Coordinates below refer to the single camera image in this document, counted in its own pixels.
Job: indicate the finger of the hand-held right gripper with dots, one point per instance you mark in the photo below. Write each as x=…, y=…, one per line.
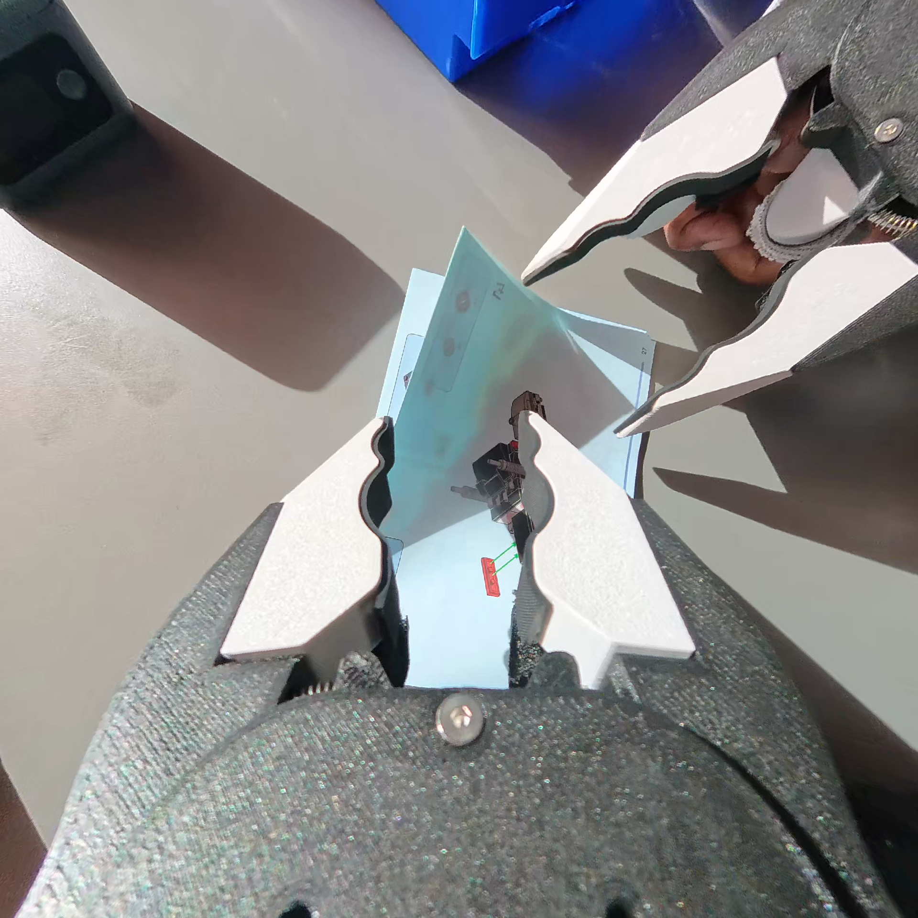
x=681, y=143
x=810, y=308

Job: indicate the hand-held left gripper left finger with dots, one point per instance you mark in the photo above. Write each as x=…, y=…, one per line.
x=308, y=574

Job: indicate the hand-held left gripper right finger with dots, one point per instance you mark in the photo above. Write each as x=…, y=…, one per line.
x=609, y=574

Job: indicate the light blue instruction booklet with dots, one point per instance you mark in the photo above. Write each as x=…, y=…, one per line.
x=459, y=401

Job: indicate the person's right hand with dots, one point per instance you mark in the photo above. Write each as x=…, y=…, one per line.
x=717, y=229

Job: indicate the blue bin with white card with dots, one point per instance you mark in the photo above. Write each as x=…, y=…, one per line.
x=444, y=29

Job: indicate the grey electronic device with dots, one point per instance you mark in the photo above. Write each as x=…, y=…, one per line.
x=50, y=107

